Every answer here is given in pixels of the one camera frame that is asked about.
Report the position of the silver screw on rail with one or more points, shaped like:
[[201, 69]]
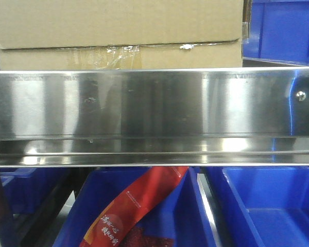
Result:
[[300, 96]]

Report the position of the blue bin lower left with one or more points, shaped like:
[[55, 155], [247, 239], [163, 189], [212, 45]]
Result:
[[27, 188]]

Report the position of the blue bin lower right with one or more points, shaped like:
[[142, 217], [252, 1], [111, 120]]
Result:
[[263, 206]]

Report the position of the blue bin lower middle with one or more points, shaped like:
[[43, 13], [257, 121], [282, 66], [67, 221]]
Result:
[[181, 217]]

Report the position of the brown cardboard carton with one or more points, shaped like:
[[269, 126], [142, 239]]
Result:
[[61, 35]]

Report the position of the blue bin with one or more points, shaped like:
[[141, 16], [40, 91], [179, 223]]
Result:
[[263, 206], [278, 30], [181, 217], [27, 188]]

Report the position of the dark shelf upright post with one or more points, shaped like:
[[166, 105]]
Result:
[[2, 211]]

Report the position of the red snack bag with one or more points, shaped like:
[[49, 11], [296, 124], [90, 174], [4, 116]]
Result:
[[140, 197]]

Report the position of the blue bin upper right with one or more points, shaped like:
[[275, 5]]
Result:
[[278, 30]]

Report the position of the stainless steel shelf rail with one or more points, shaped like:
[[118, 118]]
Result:
[[245, 116]]

